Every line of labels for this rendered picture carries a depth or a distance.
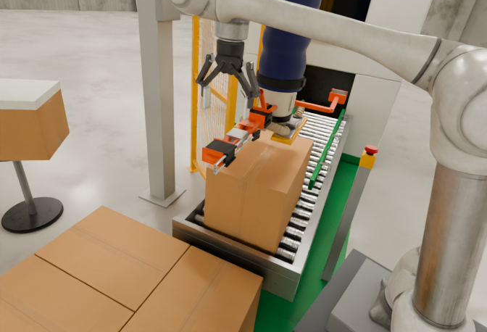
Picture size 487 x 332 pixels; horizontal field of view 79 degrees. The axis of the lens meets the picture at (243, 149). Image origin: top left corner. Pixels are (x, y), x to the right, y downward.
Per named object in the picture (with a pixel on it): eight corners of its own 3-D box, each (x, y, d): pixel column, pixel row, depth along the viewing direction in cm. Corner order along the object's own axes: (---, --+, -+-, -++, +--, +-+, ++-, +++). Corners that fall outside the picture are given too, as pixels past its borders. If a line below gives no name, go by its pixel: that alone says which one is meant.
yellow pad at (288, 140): (289, 116, 163) (291, 108, 161) (307, 120, 160) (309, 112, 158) (269, 140, 135) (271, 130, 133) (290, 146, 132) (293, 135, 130)
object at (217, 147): (214, 150, 101) (214, 137, 99) (232, 156, 99) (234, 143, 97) (201, 161, 94) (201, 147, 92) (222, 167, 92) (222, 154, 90)
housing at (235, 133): (232, 137, 112) (232, 127, 109) (248, 142, 110) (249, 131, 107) (223, 145, 106) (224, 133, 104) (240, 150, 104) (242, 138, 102)
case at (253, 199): (246, 175, 208) (252, 124, 189) (301, 193, 196) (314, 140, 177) (203, 229, 159) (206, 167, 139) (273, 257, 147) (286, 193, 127)
